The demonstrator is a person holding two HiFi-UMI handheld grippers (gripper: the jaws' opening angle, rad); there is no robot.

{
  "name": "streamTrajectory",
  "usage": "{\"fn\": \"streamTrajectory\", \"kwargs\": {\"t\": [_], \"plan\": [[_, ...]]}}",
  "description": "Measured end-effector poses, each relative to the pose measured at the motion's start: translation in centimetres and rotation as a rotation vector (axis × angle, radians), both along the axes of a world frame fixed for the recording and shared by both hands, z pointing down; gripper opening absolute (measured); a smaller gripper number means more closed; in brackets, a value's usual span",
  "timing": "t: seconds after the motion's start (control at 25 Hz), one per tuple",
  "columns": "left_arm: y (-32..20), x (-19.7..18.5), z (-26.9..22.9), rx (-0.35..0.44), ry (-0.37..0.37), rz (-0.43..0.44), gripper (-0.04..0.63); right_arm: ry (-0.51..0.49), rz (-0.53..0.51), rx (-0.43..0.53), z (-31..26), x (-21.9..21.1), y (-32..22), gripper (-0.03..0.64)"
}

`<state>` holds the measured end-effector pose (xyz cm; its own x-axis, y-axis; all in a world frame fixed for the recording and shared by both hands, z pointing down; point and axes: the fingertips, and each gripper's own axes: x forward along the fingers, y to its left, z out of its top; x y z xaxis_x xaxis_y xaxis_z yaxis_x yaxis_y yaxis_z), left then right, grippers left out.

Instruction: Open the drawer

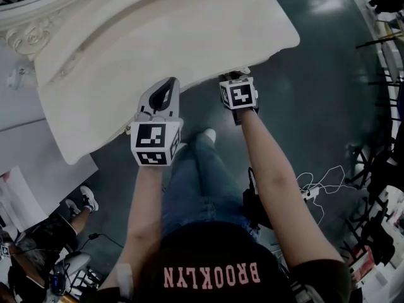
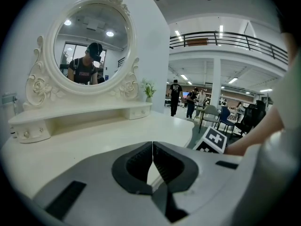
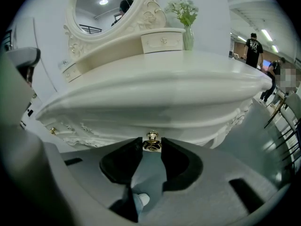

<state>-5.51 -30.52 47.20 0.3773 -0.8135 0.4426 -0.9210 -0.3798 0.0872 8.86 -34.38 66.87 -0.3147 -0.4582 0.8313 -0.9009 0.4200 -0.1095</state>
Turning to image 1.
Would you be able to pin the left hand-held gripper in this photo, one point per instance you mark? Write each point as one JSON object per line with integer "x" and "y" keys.
{"x": 148, "y": 136}

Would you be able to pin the black hip pouch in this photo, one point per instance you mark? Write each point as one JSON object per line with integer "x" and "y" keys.
{"x": 252, "y": 204}

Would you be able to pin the white low platform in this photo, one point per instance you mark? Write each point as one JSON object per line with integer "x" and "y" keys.
{"x": 28, "y": 156}

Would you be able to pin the person's black t-shirt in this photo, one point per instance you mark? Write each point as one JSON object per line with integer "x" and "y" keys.
{"x": 214, "y": 264}

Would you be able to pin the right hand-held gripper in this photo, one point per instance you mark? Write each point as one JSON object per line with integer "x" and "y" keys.
{"x": 241, "y": 95}

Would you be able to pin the white power strip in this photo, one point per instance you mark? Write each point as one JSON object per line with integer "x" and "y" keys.
{"x": 310, "y": 193}

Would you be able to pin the cluster of black chairs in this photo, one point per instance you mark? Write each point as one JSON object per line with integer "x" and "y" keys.
{"x": 378, "y": 181}

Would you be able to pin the cream ornate dressing table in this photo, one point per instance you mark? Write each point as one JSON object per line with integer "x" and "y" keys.
{"x": 189, "y": 43}

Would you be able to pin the person's blue jeans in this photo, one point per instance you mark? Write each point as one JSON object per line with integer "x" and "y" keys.
{"x": 202, "y": 185}

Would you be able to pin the person's white shoe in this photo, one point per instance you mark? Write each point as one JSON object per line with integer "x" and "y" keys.
{"x": 210, "y": 134}

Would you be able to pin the white ornate oval mirror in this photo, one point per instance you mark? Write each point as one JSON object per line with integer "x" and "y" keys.
{"x": 28, "y": 39}

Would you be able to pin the person's right forearm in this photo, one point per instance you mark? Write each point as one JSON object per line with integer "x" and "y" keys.
{"x": 277, "y": 185}

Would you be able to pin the person's left forearm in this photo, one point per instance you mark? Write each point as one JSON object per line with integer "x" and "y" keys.
{"x": 143, "y": 207}

